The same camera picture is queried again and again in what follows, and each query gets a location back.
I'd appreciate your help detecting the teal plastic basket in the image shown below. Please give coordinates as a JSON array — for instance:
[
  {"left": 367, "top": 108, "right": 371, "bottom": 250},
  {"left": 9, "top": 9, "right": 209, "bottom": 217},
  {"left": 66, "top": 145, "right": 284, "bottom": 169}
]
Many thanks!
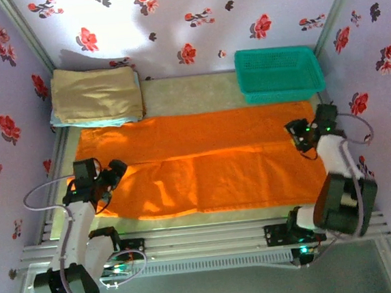
[{"left": 233, "top": 42, "right": 328, "bottom": 108}]

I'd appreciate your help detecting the orange towel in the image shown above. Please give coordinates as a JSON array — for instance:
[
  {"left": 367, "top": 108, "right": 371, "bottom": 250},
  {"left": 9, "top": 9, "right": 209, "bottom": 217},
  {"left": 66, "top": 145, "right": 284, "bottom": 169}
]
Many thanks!
[{"left": 61, "top": 99, "right": 332, "bottom": 229}]

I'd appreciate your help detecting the left circuit board green LED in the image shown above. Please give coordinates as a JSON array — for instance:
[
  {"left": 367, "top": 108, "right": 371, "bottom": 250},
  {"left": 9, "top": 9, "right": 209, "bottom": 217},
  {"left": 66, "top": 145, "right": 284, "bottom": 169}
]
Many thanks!
[{"left": 101, "top": 260, "right": 134, "bottom": 279}]

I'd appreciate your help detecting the circuit board green led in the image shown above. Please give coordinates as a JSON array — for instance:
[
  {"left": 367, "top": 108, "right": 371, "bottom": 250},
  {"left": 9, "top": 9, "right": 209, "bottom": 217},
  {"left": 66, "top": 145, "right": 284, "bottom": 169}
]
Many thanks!
[
  {"left": 101, "top": 260, "right": 134, "bottom": 279},
  {"left": 291, "top": 243, "right": 321, "bottom": 261}
]

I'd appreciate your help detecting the right circuit board green LED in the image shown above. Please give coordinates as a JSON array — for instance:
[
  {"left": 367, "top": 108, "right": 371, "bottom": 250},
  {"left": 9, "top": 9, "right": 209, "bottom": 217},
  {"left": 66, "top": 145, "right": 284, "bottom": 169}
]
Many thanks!
[{"left": 291, "top": 243, "right": 321, "bottom": 261}]

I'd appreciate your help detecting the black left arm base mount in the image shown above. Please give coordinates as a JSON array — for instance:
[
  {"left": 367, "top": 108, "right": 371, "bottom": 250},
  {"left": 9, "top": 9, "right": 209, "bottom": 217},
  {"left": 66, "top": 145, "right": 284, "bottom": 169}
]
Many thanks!
[{"left": 119, "top": 237, "right": 148, "bottom": 262}]

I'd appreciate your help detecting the thin grey base cable loop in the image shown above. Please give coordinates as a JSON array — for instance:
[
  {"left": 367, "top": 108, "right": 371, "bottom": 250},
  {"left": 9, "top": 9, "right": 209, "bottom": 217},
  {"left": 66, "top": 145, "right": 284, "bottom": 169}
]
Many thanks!
[{"left": 97, "top": 248, "right": 149, "bottom": 290}]

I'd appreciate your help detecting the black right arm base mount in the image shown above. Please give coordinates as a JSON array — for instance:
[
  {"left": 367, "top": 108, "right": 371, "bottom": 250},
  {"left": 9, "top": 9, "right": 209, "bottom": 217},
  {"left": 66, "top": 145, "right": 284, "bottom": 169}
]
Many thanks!
[{"left": 263, "top": 219, "right": 328, "bottom": 248}]

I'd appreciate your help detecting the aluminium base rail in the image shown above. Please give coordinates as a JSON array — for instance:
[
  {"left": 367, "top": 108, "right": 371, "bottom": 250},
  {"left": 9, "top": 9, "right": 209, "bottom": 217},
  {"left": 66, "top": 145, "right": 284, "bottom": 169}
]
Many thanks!
[{"left": 18, "top": 207, "right": 391, "bottom": 273}]

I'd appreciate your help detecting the aluminium corner post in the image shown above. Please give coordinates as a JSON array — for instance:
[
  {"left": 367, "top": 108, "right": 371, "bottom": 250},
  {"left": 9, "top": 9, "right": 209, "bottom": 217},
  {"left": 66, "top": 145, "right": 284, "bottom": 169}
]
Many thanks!
[
  {"left": 0, "top": 0, "right": 58, "bottom": 77},
  {"left": 300, "top": 0, "right": 369, "bottom": 71}
]

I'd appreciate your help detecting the slotted grey cable duct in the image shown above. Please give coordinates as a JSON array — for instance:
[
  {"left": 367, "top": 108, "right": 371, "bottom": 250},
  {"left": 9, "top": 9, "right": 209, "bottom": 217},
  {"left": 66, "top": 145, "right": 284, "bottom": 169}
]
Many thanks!
[{"left": 123, "top": 249, "right": 294, "bottom": 281}]

